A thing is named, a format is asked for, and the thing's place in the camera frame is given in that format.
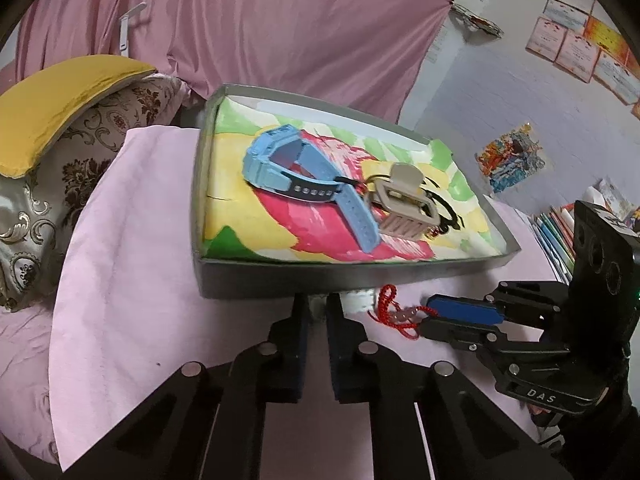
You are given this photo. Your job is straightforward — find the person's right hand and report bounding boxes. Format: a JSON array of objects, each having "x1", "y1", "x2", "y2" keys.
[{"x1": 527, "y1": 403, "x2": 563, "y2": 428}]

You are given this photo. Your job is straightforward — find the yellow pillow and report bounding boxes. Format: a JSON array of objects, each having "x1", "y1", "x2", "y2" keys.
[{"x1": 1, "y1": 54, "x2": 156, "y2": 179}]

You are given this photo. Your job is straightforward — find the pink curtain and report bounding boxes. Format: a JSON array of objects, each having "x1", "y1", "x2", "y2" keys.
[{"x1": 15, "y1": 0, "x2": 451, "y2": 122}]

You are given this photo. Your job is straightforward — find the wall certificates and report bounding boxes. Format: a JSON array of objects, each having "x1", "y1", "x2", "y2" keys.
[{"x1": 526, "y1": 0, "x2": 639, "y2": 116}]

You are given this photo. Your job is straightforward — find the floral satin pillow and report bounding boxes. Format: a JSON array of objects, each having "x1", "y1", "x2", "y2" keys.
[{"x1": 1, "y1": 74, "x2": 191, "y2": 311}]

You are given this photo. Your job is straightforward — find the black braided bracelet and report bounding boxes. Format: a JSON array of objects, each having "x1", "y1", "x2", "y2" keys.
[{"x1": 424, "y1": 188, "x2": 467, "y2": 233}]

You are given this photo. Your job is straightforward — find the stack of books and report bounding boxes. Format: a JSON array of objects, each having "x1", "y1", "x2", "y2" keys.
[{"x1": 528, "y1": 204, "x2": 576, "y2": 285}]

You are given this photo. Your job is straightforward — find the grey shallow tray box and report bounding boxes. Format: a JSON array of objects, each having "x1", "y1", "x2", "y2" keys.
[{"x1": 191, "y1": 84, "x2": 520, "y2": 299}]

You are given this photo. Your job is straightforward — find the white wavy hair clip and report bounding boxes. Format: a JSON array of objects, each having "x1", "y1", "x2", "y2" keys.
[{"x1": 341, "y1": 288, "x2": 376, "y2": 314}]

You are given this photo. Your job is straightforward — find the red string bead bracelet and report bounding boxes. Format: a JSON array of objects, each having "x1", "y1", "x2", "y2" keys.
[{"x1": 368, "y1": 284, "x2": 441, "y2": 340}]

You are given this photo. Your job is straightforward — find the pink bed blanket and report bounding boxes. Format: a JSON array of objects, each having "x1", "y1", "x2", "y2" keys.
[{"x1": 1, "y1": 126, "x2": 551, "y2": 479}]

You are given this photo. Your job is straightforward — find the white snack bag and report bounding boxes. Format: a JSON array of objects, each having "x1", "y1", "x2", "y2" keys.
[{"x1": 582, "y1": 177, "x2": 640, "y2": 233}]

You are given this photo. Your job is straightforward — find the colourful painted tray liner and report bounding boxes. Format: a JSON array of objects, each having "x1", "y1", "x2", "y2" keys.
[{"x1": 202, "y1": 98, "x2": 506, "y2": 263}]

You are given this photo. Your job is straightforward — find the curtain tieback hook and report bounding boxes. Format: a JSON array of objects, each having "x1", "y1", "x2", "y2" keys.
[{"x1": 451, "y1": 1, "x2": 504, "y2": 38}]

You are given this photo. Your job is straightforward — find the blue kids smartwatch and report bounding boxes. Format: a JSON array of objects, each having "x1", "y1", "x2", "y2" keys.
[{"x1": 242, "y1": 124, "x2": 381, "y2": 252}]

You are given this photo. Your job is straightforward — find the beige claw hair clip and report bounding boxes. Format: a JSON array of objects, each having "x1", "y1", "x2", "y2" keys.
[{"x1": 364, "y1": 162, "x2": 440, "y2": 240}]

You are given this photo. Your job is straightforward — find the white clip lamp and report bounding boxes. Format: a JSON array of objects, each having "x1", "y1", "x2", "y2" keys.
[{"x1": 118, "y1": 1, "x2": 148, "y2": 58}]

